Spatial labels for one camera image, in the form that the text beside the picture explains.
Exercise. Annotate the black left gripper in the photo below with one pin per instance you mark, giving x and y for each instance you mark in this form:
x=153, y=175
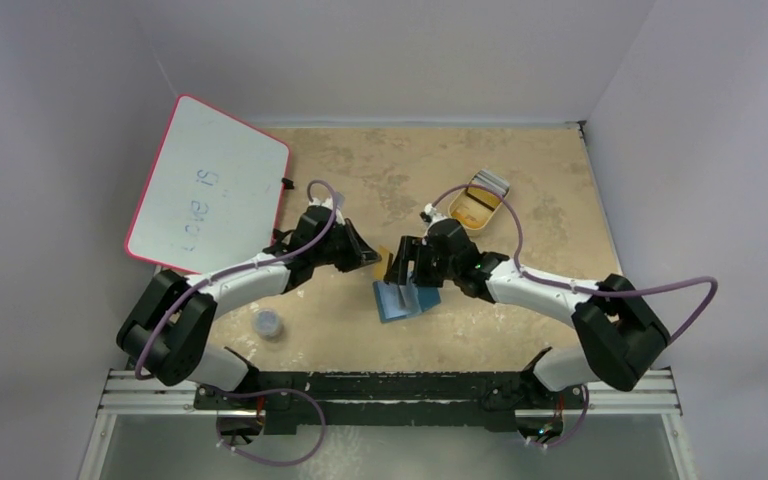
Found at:
x=359, y=254

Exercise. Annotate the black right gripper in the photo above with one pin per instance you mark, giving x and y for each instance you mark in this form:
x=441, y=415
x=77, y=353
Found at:
x=420, y=258

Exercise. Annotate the yellow credit card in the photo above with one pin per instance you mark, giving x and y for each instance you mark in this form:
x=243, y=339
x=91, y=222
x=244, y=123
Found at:
x=380, y=268

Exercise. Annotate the blue leather card holder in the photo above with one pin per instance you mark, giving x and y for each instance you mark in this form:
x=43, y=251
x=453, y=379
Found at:
x=397, y=302

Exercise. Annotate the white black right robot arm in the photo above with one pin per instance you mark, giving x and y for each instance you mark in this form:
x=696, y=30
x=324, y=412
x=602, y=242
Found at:
x=619, y=335

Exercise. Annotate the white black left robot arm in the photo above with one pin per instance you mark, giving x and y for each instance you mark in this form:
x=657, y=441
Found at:
x=167, y=331

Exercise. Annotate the cream oval card tray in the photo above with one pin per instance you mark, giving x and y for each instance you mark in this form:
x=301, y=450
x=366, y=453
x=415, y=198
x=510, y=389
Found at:
x=474, y=207

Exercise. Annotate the stack of cards in tray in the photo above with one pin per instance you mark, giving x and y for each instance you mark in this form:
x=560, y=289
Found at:
x=492, y=181

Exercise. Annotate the pink framed whiteboard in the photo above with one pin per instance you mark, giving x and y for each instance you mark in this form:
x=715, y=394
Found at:
x=213, y=194

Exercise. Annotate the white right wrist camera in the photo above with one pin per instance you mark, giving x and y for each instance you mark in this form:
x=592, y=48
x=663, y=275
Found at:
x=430, y=215

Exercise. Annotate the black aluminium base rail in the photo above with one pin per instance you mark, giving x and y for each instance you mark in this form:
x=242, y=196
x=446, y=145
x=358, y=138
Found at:
x=494, y=401

